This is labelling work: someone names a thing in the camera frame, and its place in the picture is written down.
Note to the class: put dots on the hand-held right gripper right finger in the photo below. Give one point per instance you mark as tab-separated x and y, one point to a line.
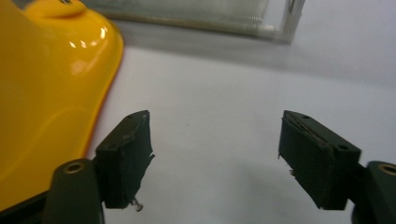
314	161

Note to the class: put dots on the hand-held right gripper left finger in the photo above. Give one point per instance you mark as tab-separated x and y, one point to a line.
124	168

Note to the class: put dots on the yellow rain boot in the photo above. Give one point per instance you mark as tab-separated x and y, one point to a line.
43	102

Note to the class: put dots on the clear two-tier shoe rack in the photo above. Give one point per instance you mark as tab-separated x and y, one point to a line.
199	14

